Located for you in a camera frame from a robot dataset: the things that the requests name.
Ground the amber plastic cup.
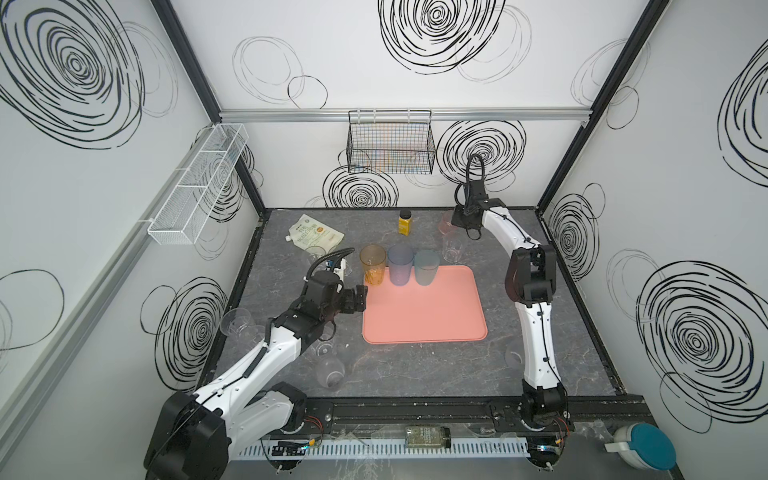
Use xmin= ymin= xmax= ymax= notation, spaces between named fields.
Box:
xmin=359 ymin=244 xmax=387 ymax=286

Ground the blue plastic cup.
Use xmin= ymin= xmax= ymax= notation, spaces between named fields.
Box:
xmin=387 ymin=243 xmax=415 ymax=286

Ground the clear faceted glass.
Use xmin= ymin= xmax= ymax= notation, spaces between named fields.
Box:
xmin=442 ymin=236 xmax=465 ymax=264

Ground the teal plastic cup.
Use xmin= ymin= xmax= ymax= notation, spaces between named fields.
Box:
xmin=413 ymin=249 xmax=441 ymax=286

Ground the pink plastic tray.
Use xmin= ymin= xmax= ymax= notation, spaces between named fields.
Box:
xmin=362 ymin=265 xmax=488 ymax=344

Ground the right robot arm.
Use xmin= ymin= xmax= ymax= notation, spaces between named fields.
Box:
xmin=451 ymin=154 xmax=568 ymax=431

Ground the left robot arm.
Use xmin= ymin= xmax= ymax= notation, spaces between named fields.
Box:
xmin=143 ymin=248 xmax=367 ymax=479

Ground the clear glass near pouch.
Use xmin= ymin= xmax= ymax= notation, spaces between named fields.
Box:
xmin=305 ymin=245 xmax=327 ymax=262

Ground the small clear glass front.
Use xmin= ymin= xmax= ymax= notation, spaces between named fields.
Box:
xmin=313 ymin=340 xmax=337 ymax=360

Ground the white sugar refill pouch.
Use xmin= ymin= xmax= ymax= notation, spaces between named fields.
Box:
xmin=286 ymin=214 xmax=344 ymax=253

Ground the yellow spice jar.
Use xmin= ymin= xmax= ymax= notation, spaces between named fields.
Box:
xmin=398 ymin=209 xmax=413 ymax=236

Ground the clear cup front left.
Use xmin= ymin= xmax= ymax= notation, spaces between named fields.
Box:
xmin=315 ymin=356 xmax=346 ymax=391

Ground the clear wine glass left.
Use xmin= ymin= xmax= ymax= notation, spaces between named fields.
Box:
xmin=219 ymin=307 xmax=265 ymax=350

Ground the green circuit board box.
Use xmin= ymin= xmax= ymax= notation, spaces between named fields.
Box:
xmin=405 ymin=426 xmax=452 ymax=449

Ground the teal white kettle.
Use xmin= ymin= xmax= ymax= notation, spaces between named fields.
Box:
xmin=604 ymin=423 xmax=677 ymax=471

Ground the black wire basket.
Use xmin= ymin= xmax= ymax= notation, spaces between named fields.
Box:
xmin=345 ymin=109 xmax=437 ymax=175

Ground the clear acrylic wall shelf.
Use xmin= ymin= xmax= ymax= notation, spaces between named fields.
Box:
xmin=147 ymin=123 xmax=248 ymax=246

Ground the white slotted cable duct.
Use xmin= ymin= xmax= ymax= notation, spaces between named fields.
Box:
xmin=234 ymin=437 xmax=530 ymax=461

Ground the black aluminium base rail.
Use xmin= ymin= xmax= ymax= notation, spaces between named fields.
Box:
xmin=306 ymin=395 xmax=653 ymax=432

